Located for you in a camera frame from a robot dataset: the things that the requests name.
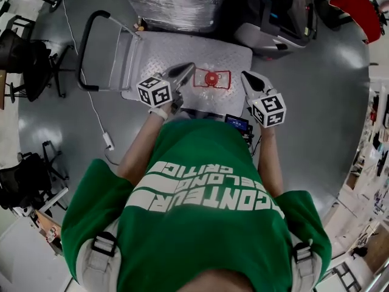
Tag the plastic wrapped pallet load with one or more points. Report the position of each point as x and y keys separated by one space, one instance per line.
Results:
x=176 y=2

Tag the white power strip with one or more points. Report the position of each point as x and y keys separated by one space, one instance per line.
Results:
x=108 y=141

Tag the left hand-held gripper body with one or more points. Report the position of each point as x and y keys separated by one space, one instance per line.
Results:
x=155 y=91

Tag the white shelf of assorted goods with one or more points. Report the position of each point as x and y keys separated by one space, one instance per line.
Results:
x=380 y=132

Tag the grey wheeled machine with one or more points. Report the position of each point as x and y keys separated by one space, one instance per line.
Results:
x=258 y=38

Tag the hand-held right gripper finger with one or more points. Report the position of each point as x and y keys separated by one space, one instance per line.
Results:
x=266 y=85
x=246 y=87

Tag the person's green printed shirt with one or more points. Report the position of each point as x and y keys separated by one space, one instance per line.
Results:
x=194 y=230

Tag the person's left forearm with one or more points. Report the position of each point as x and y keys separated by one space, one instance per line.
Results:
x=139 y=151

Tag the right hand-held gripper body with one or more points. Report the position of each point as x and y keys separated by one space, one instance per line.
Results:
x=269 y=109

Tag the person's right forearm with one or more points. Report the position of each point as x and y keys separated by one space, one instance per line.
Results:
x=270 y=163

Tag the small black monitor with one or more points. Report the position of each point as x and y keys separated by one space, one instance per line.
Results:
x=237 y=122

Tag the black office chair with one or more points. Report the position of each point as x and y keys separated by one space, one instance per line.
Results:
x=27 y=178
x=33 y=68

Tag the grey platform trolley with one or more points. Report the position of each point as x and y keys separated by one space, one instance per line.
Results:
x=188 y=47

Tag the table with red cloth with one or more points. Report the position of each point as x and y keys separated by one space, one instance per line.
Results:
x=355 y=5

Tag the white wristband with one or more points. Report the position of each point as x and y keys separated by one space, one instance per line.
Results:
x=158 y=113

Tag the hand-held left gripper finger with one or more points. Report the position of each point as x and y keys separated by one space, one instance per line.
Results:
x=176 y=67
x=188 y=76

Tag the clear water jug red cap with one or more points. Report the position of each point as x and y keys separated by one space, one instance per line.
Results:
x=210 y=78

